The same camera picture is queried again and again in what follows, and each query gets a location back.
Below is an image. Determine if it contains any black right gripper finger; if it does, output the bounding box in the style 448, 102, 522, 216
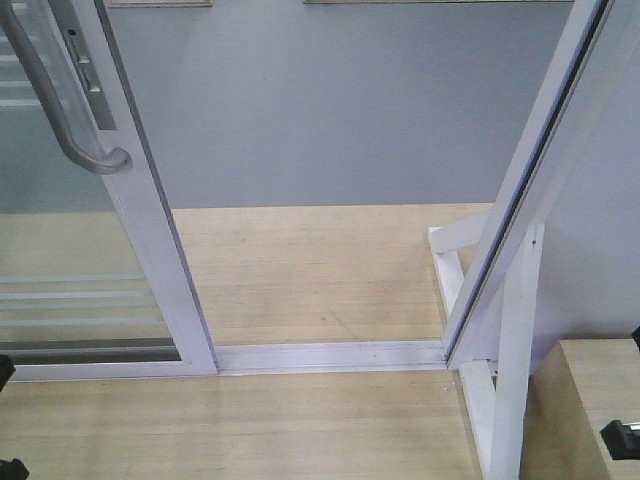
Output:
632, 327, 640, 350
600, 420, 640, 460

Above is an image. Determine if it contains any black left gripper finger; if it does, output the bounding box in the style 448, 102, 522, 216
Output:
0, 354, 16, 391

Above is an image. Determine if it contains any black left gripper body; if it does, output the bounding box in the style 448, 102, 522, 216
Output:
0, 458, 30, 480

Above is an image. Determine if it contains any white sliding glass door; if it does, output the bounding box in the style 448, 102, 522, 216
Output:
1, 1, 217, 382

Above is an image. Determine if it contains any grey door handle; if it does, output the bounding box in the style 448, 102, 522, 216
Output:
1, 1, 131, 175

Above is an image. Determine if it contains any aluminium floor door track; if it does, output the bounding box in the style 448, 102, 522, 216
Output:
216, 340, 447, 376

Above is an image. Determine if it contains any silver door lock plate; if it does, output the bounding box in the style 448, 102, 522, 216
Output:
62, 27, 116, 131

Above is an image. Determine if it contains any light wooden box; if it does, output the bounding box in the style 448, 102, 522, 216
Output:
520, 339, 639, 479

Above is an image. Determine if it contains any white diagonal support brace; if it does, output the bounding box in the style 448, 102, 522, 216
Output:
459, 224, 545, 479

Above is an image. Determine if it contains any white rear support brace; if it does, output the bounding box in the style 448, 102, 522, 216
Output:
427, 209, 491, 318

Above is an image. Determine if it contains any light wooden platform board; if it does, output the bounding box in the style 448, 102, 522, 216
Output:
1, 203, 482, 479

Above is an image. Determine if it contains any white door frame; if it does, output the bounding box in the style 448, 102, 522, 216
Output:
443, 1, 639, 368

